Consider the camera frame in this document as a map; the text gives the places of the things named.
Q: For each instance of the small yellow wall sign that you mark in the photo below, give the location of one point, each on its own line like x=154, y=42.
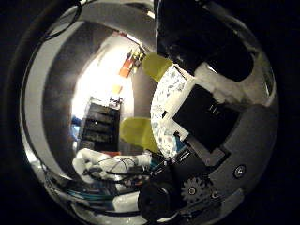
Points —
x=117, y=89

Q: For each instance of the blue bin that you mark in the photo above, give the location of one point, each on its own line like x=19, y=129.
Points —
x=74, y=125

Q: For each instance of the yellow-green chair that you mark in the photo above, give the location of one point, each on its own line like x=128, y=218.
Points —
x=156, y=65

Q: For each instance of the white blue floral tablecloth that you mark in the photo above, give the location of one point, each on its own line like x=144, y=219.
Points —
x=164, y=103

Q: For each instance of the yellow-green cloth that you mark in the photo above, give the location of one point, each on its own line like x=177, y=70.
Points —
x=137, y=132

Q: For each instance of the black shelf unit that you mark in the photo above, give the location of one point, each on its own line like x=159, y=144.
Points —
x=98, y=125

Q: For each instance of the orange wall board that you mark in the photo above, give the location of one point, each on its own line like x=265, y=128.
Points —
x=126, y=69

